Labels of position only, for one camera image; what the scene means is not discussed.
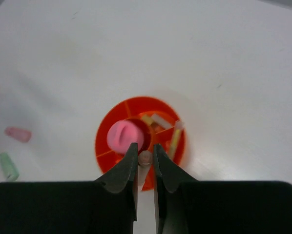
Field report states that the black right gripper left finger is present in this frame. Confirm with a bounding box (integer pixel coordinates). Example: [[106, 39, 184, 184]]
[[0, 143, 138, 234]]

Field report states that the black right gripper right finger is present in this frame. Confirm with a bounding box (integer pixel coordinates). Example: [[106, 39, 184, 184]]
[[153, 145, 292, 234]]

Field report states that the yellow highlighter pen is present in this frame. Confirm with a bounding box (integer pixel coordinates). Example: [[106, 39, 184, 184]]
[[168, 120, 184, 160]]

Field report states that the pink round eraser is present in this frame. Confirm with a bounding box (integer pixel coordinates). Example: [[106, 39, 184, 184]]
[[106, 120, 145, 154]]

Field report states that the small grey eraser block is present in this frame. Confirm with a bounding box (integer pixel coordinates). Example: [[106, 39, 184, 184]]
[[151, 114, 172, 129]]

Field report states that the small tan eraser block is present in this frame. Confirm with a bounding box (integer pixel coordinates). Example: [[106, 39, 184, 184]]
[[141, 115, 154, 126]]

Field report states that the orange round divided container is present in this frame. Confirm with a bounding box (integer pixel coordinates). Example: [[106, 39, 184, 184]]
[[95, 96, 187, 192]]

